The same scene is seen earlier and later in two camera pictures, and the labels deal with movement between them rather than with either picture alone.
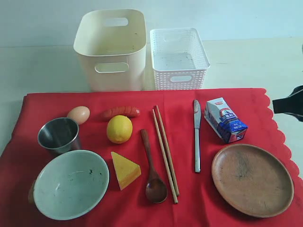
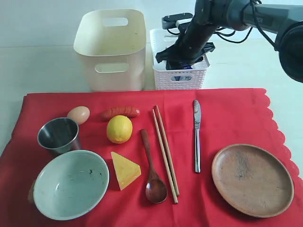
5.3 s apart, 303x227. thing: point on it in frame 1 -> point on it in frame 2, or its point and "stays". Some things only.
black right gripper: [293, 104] -> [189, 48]
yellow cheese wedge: [126, 171] stays
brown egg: [81, 113] stays
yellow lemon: [119, 129] stays
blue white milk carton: [220, 116] -> [182, 78]
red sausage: [125, 110] stays
